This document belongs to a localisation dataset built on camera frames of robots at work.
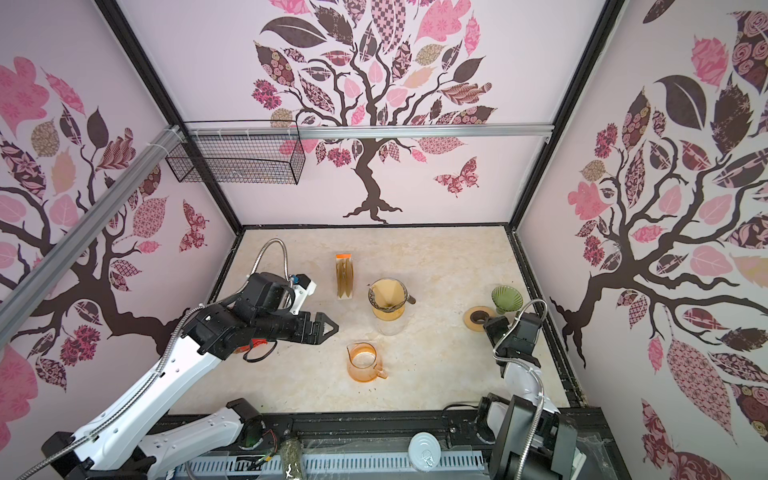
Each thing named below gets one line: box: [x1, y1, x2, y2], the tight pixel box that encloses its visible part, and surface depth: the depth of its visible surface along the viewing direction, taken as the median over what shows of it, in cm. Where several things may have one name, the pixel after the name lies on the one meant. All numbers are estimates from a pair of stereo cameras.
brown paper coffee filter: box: [372, 279, 405, 307], surface depth 84 cm
